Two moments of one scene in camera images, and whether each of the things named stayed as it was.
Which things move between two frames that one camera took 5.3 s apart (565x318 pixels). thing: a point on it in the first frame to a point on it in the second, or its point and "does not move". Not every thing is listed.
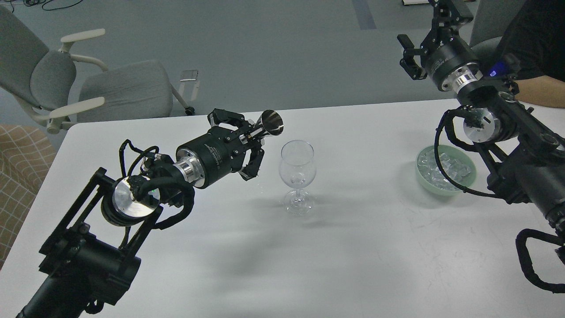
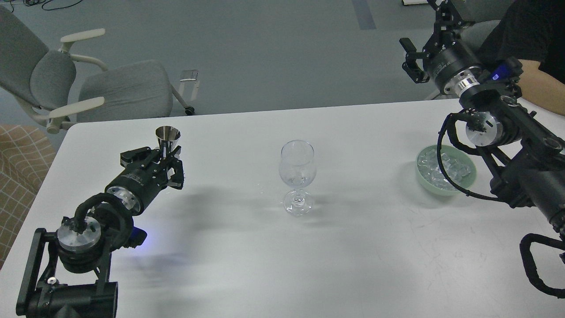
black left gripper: x=219 y=151 to x=137 y=185
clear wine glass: x=297 y=169 does not move
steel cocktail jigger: x=272 y=122 to x=167 y=137
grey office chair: x=60 y=88 does not move
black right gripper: x=450 y=60 does not move
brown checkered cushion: x=26 y=156 does not move
